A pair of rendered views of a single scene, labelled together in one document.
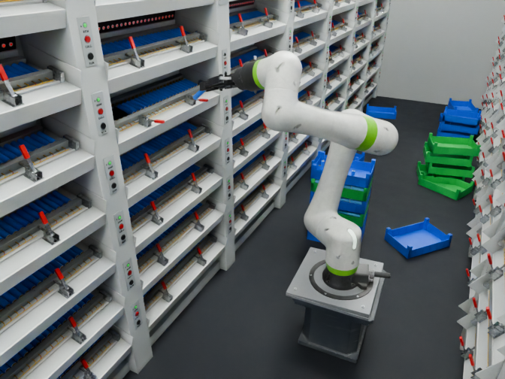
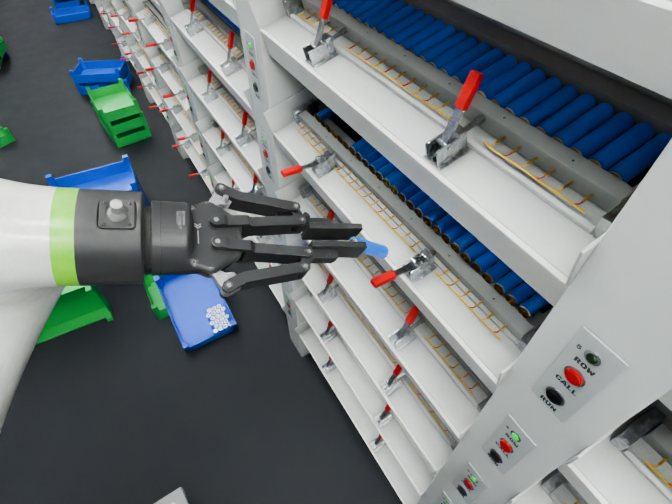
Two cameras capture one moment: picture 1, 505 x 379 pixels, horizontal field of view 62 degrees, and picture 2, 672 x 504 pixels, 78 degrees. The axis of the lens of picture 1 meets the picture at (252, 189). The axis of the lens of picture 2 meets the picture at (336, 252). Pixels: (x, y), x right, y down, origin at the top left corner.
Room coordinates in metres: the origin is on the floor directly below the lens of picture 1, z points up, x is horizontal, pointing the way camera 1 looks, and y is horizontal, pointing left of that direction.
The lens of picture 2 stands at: (1.68, -0.13, 1.41)
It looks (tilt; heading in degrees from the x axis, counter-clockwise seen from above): 49 degrees down; 122
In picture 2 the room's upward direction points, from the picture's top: straight up
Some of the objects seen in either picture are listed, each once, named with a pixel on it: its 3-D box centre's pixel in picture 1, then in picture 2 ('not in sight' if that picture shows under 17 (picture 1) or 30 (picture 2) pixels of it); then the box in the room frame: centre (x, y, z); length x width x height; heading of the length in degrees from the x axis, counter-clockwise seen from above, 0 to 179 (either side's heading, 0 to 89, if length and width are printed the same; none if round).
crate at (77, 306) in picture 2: not in sight; (58, 313); (0.36, 0.04, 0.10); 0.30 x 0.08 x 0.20; 60
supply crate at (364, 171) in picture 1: (343, 168); not in sight; (2.05, -0.49, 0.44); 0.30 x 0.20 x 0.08; 68
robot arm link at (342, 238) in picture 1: (341, 244); not in sight; (1.33, -0.34, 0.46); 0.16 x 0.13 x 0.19; 25
